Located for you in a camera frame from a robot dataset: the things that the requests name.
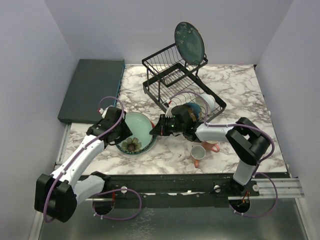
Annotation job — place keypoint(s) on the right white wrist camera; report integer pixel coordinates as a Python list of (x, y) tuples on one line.
[(170, 106)]

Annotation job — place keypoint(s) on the teal patterned bottom plate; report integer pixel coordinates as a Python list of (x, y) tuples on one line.
[(133, 146)]

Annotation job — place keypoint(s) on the white bowl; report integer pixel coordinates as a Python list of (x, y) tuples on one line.
[(206, 102)]

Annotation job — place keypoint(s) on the dark grey flat box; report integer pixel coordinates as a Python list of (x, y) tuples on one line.
[(92, 80)]

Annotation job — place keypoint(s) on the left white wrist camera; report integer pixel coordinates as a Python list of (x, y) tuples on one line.
[(103, 111)]

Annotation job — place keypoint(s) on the black wire dish rack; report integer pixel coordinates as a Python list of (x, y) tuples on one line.
[(169, 76)]

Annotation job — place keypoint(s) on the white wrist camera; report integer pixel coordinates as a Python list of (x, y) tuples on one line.
[(170, 106), (103, 111)]

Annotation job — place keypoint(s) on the black mounting rail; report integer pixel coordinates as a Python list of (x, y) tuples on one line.
[(177, 190)]

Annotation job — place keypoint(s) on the plain pink mug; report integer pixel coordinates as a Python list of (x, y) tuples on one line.
[(211, 145)]

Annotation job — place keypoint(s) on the blue glazed floral plate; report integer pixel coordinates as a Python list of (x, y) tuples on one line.
[(189, 43)]

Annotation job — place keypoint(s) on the aluminium frame rail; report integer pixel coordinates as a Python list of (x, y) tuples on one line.
[(270, 216)]

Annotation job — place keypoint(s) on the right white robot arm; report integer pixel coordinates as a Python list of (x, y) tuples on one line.
[(248, 141)]

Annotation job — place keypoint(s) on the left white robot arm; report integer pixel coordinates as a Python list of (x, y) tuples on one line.
[(58, 194)]

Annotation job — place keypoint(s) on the printed salmon coffee mug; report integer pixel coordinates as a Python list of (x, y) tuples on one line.
[(197, 153)]

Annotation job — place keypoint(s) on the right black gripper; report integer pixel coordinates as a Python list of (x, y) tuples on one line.
[(160, 129)]

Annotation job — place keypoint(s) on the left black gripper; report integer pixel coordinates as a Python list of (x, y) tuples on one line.
[(126, 133)]

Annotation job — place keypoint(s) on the orange plate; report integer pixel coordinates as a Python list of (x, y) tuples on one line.
[(140, 126)]

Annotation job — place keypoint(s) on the dark bowl beige inside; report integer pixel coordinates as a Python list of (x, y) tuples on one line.
[(195, 108)]

